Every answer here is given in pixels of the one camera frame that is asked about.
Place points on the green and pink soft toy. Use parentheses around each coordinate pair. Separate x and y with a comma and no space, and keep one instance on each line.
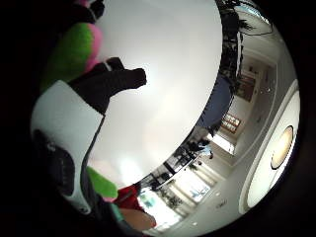
(75,49)

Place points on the black and pink soft toy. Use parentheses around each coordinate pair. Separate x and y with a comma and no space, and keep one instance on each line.
(96,9)

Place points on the blue chair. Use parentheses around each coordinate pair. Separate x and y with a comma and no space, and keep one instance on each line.
(218,102)

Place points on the tall green potted plant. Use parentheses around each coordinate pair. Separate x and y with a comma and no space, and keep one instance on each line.
(230,42)

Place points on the the person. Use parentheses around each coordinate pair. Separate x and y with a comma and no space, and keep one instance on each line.
(135,207)

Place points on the bright window row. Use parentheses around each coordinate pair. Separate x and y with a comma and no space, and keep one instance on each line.
(184,191)

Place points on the brown wooden door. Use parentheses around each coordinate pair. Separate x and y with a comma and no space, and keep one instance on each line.
(245,87)

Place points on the round ceiling lamp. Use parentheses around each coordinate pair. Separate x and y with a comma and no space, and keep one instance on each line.
(282,147)

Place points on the framed wall picture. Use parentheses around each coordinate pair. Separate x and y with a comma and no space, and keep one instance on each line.
(231,122)

